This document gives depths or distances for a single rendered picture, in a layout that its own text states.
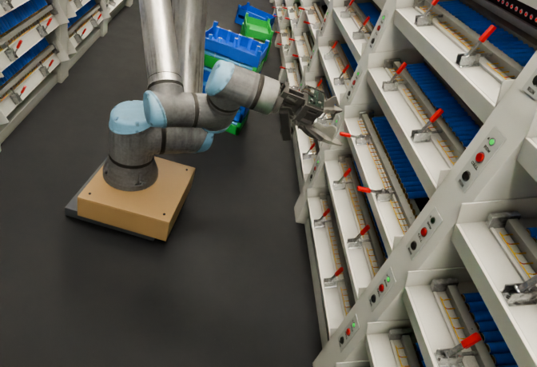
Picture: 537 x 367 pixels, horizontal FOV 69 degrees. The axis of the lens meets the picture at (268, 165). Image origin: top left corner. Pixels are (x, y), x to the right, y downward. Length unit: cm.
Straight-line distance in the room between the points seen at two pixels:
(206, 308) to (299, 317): 32
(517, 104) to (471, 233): 23
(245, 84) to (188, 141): 48
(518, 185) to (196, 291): 99
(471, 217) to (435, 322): 22
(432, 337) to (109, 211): 102
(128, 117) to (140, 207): 30
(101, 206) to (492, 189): 112
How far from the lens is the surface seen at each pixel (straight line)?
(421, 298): 90
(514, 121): 75
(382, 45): 134
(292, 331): 139
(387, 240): 99
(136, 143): 133
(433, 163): 93
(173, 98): 100
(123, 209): 138
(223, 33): 214
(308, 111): 98
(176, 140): 135
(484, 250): 77
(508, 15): 115
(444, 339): 87
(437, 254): 86
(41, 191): 167
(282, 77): 286
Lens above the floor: 113
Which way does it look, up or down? 35 degrees down
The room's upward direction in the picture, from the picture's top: 20 degrees clockwise
